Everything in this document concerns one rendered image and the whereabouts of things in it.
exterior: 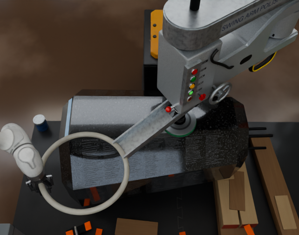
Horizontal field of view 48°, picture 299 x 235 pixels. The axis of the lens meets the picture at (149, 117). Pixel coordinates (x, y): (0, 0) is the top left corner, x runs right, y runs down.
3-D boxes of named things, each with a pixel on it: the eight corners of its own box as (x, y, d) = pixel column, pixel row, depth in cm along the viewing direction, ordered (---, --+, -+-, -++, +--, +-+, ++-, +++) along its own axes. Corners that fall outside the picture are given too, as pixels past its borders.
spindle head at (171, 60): (205, 63, 199) (219, 0, 161) (230, 87, 189) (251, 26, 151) (155, 90, 188) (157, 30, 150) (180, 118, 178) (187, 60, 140)
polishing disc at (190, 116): (176, 141, 200) (176, 140, 199) (154, 117, 209) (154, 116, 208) (203, 122, 207) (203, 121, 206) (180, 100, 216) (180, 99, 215)
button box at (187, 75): (191, 96, 169) (198, 57, 145) (194, 99, 168) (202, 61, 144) (179, 103, 167) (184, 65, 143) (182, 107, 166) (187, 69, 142)
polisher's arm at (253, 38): (265, 34, 217) (293, -36, 175) (292, 56, 206) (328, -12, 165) (174, 86, 194) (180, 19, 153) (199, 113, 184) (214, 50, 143)
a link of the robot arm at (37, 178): (44, 174, 161) (47, 179, 166) (41, 158, 165) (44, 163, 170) (25, 179, 159) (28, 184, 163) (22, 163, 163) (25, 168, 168)
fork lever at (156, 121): (204, 69, 200) (203, 64, 195) (225, 90, 191) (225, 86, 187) (111, 140, 196) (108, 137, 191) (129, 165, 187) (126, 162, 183)
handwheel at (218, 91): (218, 85, 186) (223, 67, 174) (230, 97, 182) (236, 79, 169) (197, 97, 182) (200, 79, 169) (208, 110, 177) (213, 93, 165)
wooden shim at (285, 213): (274, 196, 256) (274, 196, 255) (286, 195, 257) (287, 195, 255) (282, 230, 243) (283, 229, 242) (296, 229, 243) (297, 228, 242)
